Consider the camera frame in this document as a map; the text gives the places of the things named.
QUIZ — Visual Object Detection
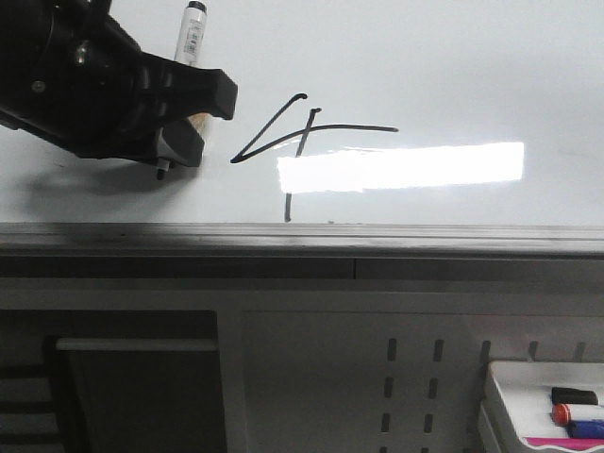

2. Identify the pink item in tray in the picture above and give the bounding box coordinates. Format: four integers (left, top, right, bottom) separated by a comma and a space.
525, 437, 603, 451

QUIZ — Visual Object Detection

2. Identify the blue capped marker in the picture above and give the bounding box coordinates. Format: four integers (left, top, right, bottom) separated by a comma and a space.
567, 420, 604, 440

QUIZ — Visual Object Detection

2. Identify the red capped marker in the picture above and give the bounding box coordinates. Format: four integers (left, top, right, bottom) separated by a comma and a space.
551, 404, 604, 427

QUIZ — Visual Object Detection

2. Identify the dark cabinet with shelf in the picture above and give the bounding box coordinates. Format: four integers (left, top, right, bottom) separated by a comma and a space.
1, 310, 227, 452

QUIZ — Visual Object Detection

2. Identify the white whiteboard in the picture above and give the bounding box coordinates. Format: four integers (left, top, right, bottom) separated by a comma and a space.
1, 1, 603, 227

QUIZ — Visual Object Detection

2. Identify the white pegboard panel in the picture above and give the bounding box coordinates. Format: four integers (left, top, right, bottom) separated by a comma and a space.
243, 311, 603, 452

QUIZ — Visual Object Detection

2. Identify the white black whiteboard marker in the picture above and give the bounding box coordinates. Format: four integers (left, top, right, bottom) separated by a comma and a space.
156, 1, 209, 180

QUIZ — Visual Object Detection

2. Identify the grey whiteboard ledge rail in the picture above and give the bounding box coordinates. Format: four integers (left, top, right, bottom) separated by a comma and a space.
1, 223, 603, 281

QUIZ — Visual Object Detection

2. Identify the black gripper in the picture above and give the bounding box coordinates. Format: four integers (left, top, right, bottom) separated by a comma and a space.
1, 1, 238, 168

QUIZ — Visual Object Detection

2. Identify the white storage tray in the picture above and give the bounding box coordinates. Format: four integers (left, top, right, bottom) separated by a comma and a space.
478, 361, 603, 452

